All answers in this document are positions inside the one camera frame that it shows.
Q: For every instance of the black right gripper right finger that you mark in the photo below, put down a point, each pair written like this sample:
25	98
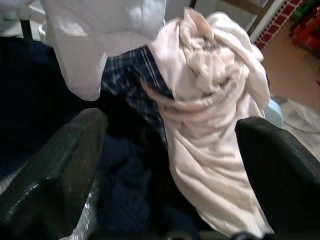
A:
287	180

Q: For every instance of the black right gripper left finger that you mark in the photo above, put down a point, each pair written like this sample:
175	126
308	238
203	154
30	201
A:
55	175

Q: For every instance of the white garment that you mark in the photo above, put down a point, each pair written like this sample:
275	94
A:
100	30

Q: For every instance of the grey laundry basket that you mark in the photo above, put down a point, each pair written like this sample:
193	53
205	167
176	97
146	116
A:
86	217

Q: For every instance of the dark navy garment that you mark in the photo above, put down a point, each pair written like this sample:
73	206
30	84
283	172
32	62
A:
37	100

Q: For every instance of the cream garment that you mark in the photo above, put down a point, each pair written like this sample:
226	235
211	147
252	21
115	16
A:
205	125

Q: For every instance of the blue patterned garment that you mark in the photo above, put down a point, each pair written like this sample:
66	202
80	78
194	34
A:
135	75

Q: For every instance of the red plastic stool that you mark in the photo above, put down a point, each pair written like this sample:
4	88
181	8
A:
307	27

